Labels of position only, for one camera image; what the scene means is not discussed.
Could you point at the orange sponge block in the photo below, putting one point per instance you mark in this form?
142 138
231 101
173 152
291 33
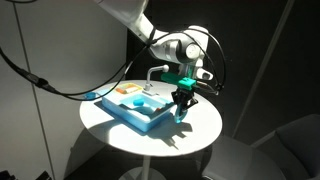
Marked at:
120 90

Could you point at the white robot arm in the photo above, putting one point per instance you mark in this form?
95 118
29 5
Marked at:
185 47

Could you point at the round white table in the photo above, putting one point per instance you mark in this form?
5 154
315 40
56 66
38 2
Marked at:
199 129

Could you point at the grey office chair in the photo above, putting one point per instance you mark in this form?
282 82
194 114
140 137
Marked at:
290 152

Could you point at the yellow dish rack tray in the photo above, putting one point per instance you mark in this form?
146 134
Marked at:
129 88

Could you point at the light blue toy sink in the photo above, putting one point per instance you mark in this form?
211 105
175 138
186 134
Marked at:
144 118

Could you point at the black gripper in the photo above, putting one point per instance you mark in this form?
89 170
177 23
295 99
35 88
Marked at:
183 97

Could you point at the blue bowl in sink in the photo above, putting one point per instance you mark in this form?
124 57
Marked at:
138 102

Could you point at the white toy faucet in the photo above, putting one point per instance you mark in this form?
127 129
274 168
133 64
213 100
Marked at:
146 90

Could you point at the blue cup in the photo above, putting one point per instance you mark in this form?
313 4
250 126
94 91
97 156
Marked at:
90 96

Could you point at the blue plate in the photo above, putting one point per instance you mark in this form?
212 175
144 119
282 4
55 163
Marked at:
180 114

